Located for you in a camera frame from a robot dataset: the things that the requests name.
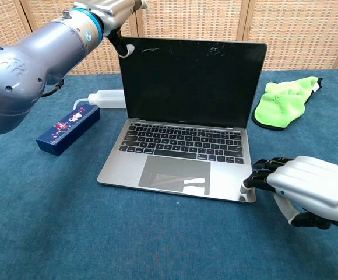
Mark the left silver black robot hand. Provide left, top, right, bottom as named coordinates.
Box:
left=100, top=0, right=149, bottom=58

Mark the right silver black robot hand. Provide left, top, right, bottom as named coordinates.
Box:
left=240, top=155, right=338, bottom=230

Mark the silver laptop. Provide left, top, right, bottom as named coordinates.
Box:
left=96, top=37, right=268, bottom=204

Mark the woven wooden folding screen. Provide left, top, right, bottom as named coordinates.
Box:
left=0, top=0, right=338, bottom=76

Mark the green microfibre cloth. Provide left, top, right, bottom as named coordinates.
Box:
left=251, top=76, right=324, bottom=132

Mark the translucent white wash bottle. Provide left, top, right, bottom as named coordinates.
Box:
left=73, top=89, right=128, bottom=110

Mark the dark blue floral box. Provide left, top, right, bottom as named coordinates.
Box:
left=36, top=105, right=101, bottom=156

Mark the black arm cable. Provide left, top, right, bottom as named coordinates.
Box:
left=40, top=77, right=67, bottom=99

